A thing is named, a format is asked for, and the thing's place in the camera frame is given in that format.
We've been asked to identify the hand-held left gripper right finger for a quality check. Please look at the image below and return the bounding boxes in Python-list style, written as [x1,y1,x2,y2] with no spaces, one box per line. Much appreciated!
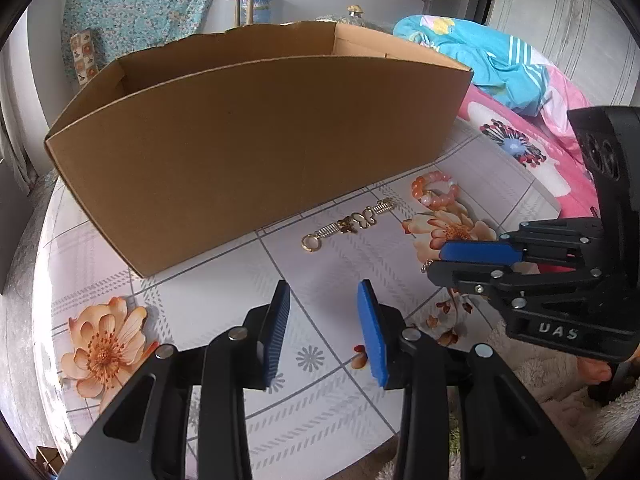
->
[356,279,586,480]

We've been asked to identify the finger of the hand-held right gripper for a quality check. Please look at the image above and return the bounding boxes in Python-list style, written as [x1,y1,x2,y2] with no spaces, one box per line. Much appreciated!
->
[425,259,603,311]
[440,217,606,273]

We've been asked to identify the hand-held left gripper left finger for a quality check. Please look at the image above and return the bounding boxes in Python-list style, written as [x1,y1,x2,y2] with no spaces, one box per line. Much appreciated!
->
[57,279,292,480]

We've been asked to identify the orange pink bead bracelet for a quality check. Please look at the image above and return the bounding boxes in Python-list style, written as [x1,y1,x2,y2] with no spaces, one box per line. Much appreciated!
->
[410,171,460,211]

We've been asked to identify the gold butterfly chain bracelet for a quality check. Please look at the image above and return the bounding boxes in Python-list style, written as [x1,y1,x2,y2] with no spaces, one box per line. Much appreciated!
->
[301,199,397,252]

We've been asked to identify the brown cardboard box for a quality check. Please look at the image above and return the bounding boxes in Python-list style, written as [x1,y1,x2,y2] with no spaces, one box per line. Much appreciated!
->
[44,20,475,278]

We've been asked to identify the person's right hand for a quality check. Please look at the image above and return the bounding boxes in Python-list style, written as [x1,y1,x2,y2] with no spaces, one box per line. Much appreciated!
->
[577,357,615,385]

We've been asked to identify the floral plaid tablecloth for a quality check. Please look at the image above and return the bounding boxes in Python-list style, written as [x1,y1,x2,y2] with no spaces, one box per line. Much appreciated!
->
[31,120,563,466]

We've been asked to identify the pink floral quilt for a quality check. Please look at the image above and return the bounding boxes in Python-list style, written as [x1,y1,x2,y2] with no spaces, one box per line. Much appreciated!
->
[452,67,601,241]

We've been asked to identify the blue cartoon blanket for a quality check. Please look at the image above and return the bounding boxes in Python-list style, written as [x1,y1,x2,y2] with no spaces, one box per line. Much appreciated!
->
[392,14,556,113]

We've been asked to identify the grey lace cloth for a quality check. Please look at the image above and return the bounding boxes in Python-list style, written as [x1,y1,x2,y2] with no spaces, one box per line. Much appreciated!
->
[320,12,396,36]

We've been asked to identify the white panelled wardrobe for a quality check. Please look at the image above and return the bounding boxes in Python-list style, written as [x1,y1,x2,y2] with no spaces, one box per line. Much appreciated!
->
[487,0,640,111]

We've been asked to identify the wooden crutch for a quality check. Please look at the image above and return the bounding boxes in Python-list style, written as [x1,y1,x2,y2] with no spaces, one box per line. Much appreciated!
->
[224,0,266,28]

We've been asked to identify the grey curtain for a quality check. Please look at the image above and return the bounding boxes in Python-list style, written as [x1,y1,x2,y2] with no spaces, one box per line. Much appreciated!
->
[0,35,41,196]

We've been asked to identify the heart patterned roll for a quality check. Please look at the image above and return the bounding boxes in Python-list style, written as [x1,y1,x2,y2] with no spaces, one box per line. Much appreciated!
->
[69,30,98,83]

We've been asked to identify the teal floral cloth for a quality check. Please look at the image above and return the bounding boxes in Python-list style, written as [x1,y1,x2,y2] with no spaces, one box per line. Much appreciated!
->
[61,0,231,78]

